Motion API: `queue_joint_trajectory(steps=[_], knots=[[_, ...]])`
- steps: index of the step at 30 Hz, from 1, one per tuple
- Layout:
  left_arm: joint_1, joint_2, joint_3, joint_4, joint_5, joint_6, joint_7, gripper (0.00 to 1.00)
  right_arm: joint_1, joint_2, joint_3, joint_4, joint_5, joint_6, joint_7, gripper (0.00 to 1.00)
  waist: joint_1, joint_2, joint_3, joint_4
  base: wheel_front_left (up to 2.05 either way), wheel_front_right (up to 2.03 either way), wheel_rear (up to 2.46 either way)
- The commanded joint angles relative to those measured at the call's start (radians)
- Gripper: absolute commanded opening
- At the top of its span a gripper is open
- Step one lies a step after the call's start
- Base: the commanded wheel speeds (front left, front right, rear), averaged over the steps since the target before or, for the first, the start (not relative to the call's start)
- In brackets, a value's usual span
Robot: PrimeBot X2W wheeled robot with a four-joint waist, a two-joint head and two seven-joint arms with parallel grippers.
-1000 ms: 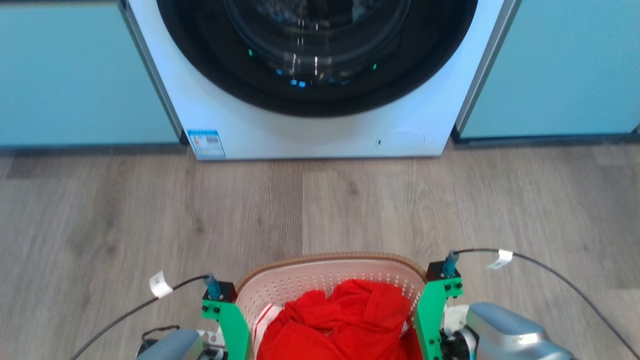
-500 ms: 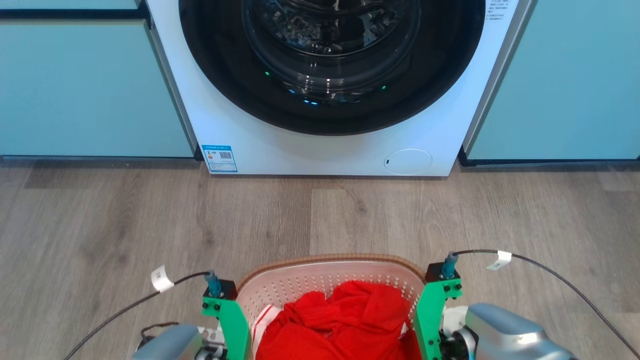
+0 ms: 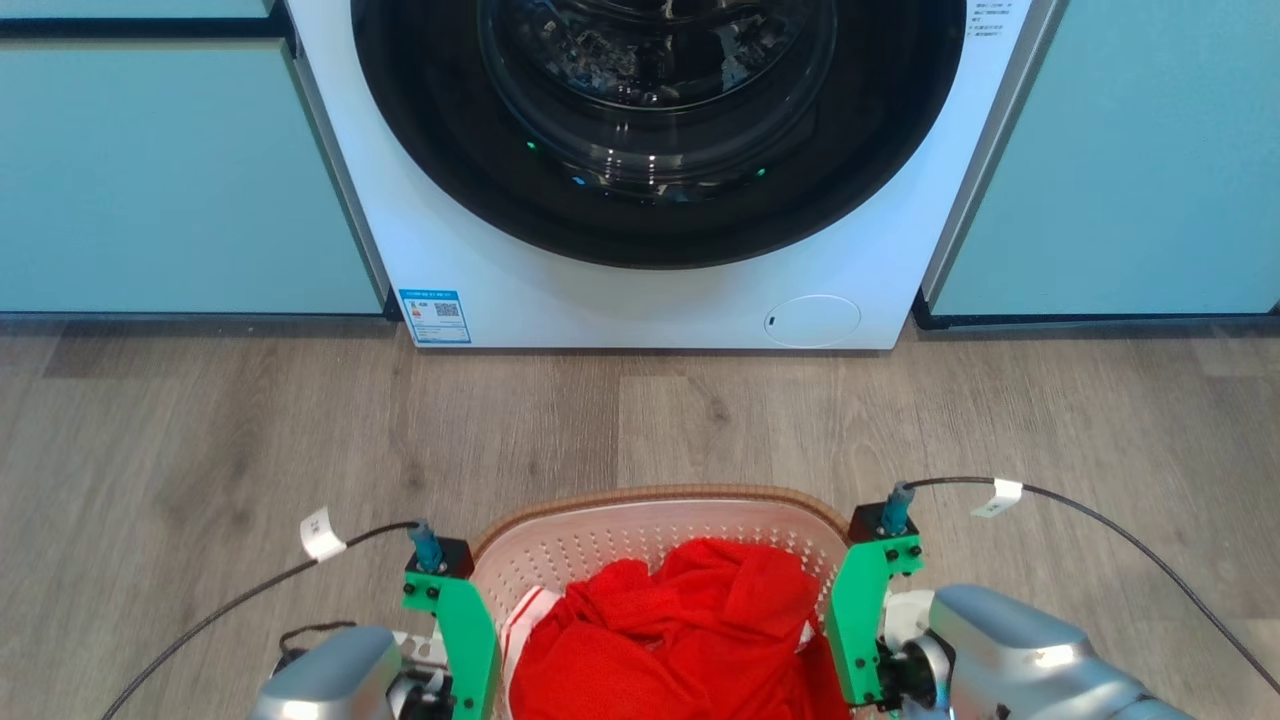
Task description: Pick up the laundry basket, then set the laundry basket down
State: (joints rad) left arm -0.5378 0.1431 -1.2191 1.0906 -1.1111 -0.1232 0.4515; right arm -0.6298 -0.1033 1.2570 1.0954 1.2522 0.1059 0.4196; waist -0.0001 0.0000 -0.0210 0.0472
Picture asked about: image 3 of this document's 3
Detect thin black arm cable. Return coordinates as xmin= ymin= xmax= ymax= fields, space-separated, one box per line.
xmin=100 ymin=520 xmax=422 ymax=720
xmin=905 ymin=477 xmax=1280 ymax=695

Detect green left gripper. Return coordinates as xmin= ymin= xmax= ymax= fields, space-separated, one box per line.
xmin=402 ymin=570 xmax=502 ymax=720

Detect white cable tag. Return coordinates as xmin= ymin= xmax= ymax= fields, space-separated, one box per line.
xmin=969 ymin=478 xmax=1024 ymax=519
xmin=299 ymin=507 xmax=348 ymax=563

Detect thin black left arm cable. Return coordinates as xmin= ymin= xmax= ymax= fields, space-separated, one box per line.
xmin=100 ymin=520 xmax=422 ymax=720

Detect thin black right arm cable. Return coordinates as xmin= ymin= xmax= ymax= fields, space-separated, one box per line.
xmin=905 ymin=477 xmax=1280 ymax=695

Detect white front-load washing machine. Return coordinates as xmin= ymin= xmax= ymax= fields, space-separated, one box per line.
xmin=284 ymin=0 xmax=1063 ymax=352

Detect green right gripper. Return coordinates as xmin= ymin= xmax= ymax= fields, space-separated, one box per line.
xmin=824 ymin=534 xmax=926 ymax=709

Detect teal cabinet door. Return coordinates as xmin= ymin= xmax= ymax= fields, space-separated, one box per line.
xmin=928 ymin=0 xmax=1280 ymax=318
xmin=0 ymin=38 xmax=387 ymax=315

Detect white perforated laundry basket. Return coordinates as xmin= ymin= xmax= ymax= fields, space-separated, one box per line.
xmin=468 ymin=485 xmax=854 ymax=720

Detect narrow teal cabinet panel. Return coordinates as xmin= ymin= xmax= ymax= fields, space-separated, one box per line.
xmin=0 ymin=0 xmax=277 ymax=20

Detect white red-striped cloth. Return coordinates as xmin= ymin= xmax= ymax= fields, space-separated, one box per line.
xmin=499 ymin=587 xmax=563 ymax=691

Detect round white filter cover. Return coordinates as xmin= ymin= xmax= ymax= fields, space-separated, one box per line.
xmin=764 ymin=294 xmax=863 ymax=350

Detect blue energy label sticker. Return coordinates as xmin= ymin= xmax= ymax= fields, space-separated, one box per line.
xmin=398 ymin=289 xmax=473 ymax=347

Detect red mesh garment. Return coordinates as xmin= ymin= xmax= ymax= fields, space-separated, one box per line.
xmin=508 ymin=538 xmax=851 ymax=720

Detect black round washer door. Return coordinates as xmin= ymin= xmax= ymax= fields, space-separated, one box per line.
xmin=350 ymin=0 xmax=969 ymax=270

